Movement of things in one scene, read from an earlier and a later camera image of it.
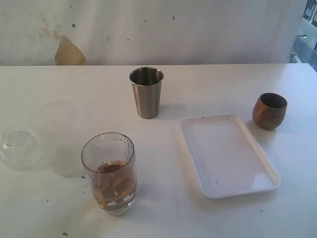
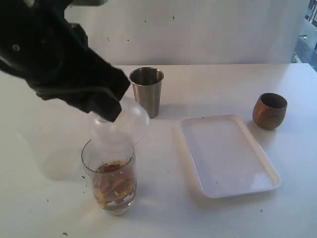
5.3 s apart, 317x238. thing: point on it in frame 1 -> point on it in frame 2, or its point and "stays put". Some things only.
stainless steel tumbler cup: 147,82 stays put
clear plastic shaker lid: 22,148 -> 131,126
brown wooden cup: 269,110 stays put
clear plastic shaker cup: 110,158 stays put
